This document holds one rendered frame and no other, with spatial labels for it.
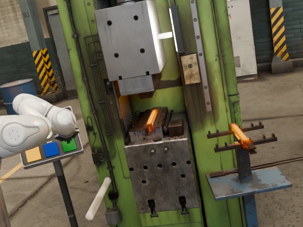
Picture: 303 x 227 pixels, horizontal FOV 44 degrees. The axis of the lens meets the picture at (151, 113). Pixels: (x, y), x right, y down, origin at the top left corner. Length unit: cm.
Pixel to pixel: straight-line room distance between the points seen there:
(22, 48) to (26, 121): 846
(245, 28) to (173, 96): 484
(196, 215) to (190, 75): 85
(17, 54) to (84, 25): 741
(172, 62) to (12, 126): 164
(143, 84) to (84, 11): 56
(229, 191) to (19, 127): 124
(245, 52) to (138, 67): 539
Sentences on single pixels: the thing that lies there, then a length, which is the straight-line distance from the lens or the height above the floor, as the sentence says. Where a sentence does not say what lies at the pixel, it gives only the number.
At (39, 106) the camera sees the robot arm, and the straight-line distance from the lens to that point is 169.
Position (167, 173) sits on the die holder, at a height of 71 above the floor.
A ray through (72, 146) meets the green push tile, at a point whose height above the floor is 100.
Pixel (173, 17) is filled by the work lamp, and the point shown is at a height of 158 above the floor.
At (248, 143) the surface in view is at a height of 95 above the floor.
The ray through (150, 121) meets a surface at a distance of 225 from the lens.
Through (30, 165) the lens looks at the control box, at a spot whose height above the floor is 95.
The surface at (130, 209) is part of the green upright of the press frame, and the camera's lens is 262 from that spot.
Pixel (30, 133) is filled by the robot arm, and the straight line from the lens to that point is 113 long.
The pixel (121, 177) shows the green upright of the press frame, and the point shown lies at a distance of 252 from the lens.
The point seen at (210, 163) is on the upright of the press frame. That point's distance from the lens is 242.
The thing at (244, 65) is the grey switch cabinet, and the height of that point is 29.
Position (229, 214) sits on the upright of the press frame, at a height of 27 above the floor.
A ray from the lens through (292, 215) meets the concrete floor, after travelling 307.
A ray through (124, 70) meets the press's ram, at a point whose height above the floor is 135.
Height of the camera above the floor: 165
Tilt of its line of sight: 15 degrees down
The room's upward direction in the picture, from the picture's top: 11 degrees counter-clockwise
